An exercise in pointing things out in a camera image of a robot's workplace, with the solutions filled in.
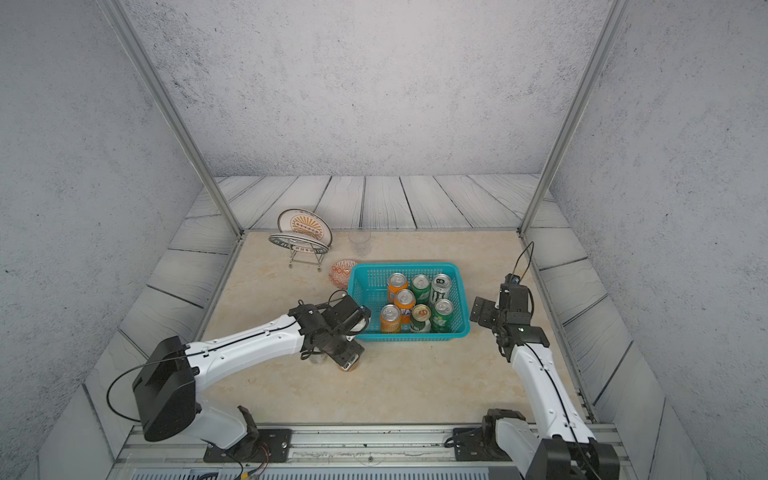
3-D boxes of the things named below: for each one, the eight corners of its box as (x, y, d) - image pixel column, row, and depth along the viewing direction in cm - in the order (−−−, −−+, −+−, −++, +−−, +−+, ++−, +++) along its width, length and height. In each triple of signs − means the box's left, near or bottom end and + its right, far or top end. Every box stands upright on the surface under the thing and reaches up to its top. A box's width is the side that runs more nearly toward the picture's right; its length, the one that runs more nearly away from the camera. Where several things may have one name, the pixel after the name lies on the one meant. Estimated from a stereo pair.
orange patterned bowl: (328, 286, 106) (326, 278, 102) (337, 266, 112) (335, 257, 108) (346, 290, 105) (344, 281, 101) (354, 268, 111) (353, 260, 107)
